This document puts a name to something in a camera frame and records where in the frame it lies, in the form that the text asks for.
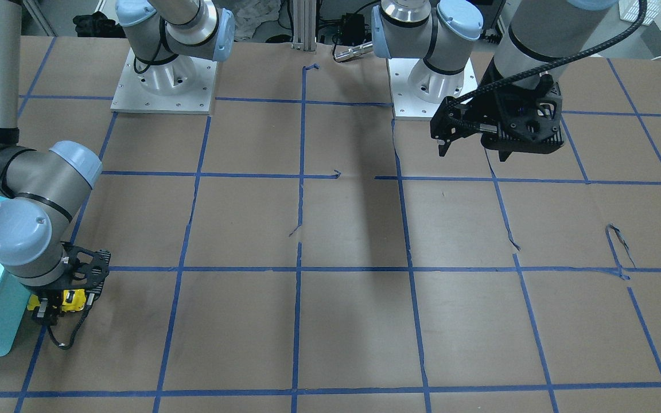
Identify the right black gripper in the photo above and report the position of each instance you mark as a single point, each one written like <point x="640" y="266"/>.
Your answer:
<point x="47" y="304"/>

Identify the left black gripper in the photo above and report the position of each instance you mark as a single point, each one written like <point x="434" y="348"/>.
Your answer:
<point x="475" y="110"/>

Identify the yellow toy beetle car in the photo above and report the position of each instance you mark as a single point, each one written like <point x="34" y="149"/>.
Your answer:
<point x="74" y="300"/>

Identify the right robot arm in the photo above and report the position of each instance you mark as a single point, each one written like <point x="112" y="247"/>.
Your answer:
<point x="43" y="190"/>

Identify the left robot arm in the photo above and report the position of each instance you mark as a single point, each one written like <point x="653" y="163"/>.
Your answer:
<point x="542" y="38"/>

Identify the brown paper table cover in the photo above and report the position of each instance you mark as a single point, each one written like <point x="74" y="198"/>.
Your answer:
<point x="301" y="249"/>

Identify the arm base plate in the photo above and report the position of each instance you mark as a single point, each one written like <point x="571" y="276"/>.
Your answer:
<point x="183" y="86"/>
<point x="417" y="91"/>

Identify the aluminium frame post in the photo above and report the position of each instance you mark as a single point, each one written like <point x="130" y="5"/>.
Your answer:
<point x="304" y="24"/>

